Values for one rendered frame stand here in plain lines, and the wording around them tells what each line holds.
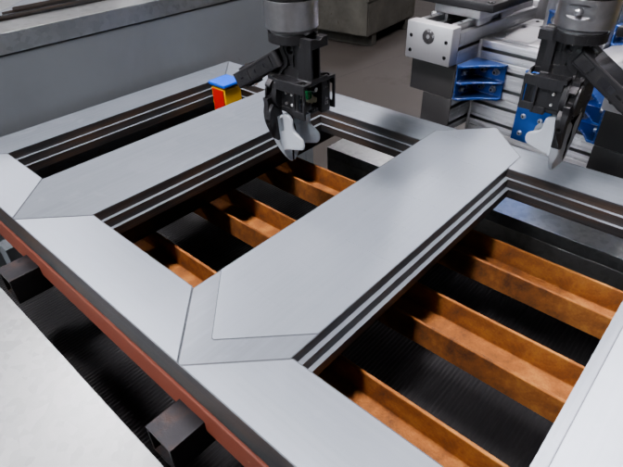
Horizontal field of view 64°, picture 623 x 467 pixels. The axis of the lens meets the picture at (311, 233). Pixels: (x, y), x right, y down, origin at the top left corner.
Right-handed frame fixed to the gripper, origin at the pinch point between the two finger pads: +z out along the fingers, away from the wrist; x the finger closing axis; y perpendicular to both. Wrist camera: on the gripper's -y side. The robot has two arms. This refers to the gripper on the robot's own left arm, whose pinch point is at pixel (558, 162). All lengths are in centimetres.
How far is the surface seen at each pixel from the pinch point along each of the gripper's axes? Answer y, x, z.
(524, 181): 5.2, -3.1, 6.8
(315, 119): 52, -1, 7
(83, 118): 91, 34, 5
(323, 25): 288, -276, 78
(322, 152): 148, -112, 92
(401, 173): 22.1, 10.3, 5.5
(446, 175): 15.7, 6.0, 5.5
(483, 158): 13.5, -3.6, 5.4
